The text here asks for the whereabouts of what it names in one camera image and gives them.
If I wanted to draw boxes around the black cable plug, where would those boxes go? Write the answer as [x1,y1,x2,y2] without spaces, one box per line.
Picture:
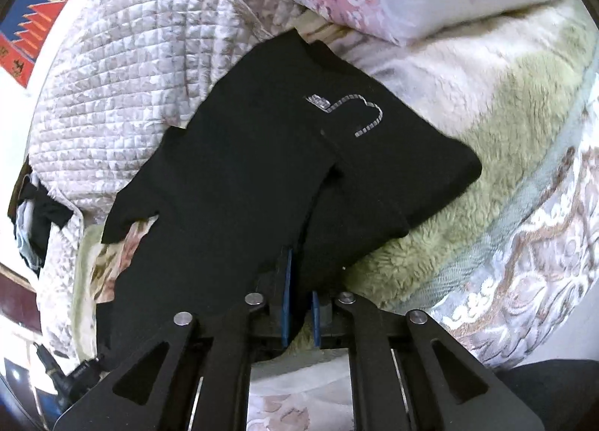
[33,343,101,412]

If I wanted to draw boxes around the black pants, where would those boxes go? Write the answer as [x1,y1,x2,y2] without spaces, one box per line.
[97,31,482,368]

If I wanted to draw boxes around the red blue wall poster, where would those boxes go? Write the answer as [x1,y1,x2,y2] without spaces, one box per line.
[0,0,114,89]

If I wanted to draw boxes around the quilted grey floral bedspread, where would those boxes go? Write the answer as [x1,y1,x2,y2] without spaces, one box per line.
[27,0,302,360]

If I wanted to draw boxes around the dark red wooden furniture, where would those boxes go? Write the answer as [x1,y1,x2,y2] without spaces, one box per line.
[0,265,42,335]

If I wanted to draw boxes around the floral fleece blanket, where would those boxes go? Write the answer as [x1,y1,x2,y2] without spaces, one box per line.
[69,0,599,431]

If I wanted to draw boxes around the beige patterned bed sheet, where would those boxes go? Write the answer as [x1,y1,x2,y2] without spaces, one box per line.
[430,89,598,368]

